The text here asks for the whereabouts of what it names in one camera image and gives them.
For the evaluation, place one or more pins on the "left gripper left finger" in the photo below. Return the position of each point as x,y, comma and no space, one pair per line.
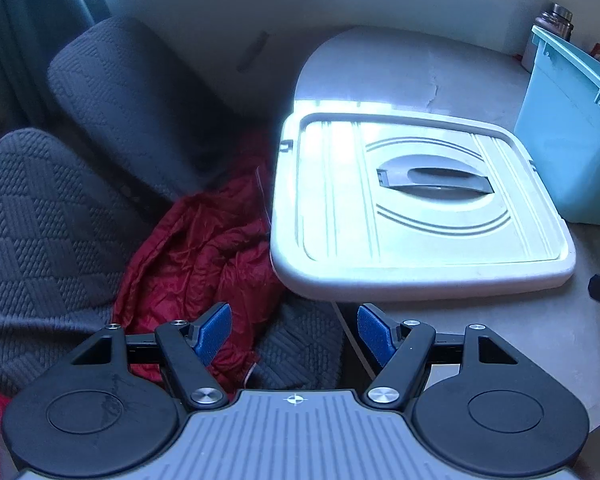
187,349

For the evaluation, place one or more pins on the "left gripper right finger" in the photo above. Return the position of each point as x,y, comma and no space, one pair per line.
401,350

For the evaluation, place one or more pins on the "white bin lid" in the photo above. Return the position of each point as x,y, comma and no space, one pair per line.
397,207

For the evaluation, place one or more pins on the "red quilted jacket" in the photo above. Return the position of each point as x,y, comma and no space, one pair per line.
244,441

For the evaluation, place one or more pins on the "teal plastic storage bin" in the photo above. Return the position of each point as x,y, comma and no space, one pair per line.
559,124

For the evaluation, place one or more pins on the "dark fabric chair near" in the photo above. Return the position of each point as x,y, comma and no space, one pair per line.
75,256

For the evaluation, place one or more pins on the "dark fabric chair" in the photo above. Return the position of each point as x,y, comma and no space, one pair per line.
148,112
75,256

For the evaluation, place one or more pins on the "red black box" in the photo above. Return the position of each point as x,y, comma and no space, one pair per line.
595,52

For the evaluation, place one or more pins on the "pink thermos bottle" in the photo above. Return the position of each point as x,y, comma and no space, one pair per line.
546,22

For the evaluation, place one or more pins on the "dark fabric chair far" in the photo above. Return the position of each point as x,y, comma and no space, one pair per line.
148,112

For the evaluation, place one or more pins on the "steel thermos flask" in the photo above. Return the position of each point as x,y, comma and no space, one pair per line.
562,19

